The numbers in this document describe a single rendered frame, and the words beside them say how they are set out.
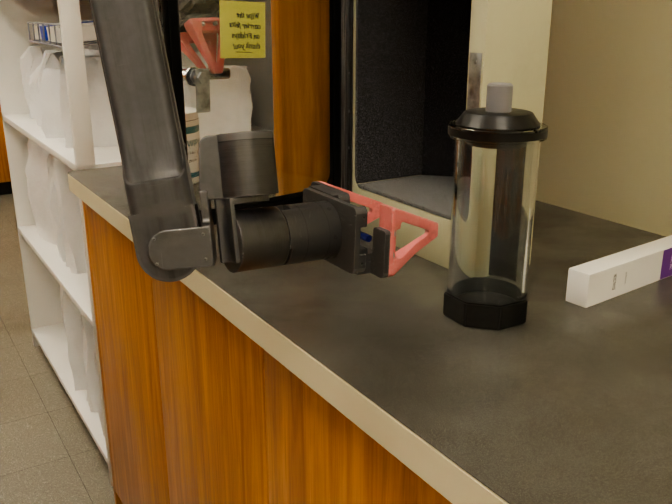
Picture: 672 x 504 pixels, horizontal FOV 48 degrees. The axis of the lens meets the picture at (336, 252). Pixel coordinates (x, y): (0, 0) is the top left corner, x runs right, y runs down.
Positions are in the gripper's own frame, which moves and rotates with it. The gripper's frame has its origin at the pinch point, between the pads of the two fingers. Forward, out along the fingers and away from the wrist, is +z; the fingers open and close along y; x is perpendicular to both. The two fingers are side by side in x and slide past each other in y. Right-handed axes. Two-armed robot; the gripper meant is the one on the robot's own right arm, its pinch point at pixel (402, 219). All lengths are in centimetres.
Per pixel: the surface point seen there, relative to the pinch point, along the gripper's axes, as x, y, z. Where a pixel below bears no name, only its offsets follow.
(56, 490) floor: 108, 133, -16
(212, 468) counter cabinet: 51, 40, -6
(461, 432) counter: 14.0, -18.3, -6.1
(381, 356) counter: 13.8, -2.5, -3.6
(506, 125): -9.7, -3.1, 10.6
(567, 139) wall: 0, 34, 62
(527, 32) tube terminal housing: -19.1, 10.6, 25.9
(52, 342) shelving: 99, 217, 0
